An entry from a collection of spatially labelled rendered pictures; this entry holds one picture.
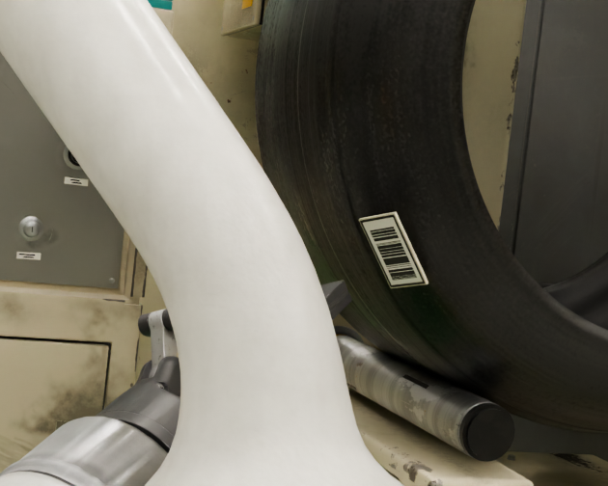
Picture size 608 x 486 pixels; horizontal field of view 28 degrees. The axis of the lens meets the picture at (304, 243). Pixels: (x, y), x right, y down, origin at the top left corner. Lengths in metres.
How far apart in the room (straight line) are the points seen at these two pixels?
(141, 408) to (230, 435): 0.20
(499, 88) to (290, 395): 0.95
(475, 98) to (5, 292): 0.62
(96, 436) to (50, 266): 1.01
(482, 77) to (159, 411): 0.79
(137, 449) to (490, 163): 0.82
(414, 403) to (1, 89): 0.76
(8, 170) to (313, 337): 1.18
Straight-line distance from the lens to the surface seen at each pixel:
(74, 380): 1.55
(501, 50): 1.33
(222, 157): 0.42
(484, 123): 1.32
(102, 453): 0.56
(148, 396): 0.61
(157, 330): 0.65
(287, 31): 1.01
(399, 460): 0.98
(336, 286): 0.77
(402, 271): 0.90
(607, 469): 1.35
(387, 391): 1.06
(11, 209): 1.57
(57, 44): 0.45
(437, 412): 0.97
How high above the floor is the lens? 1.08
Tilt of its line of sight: 3 degrees down
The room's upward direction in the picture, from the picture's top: 6 degrees clockwise
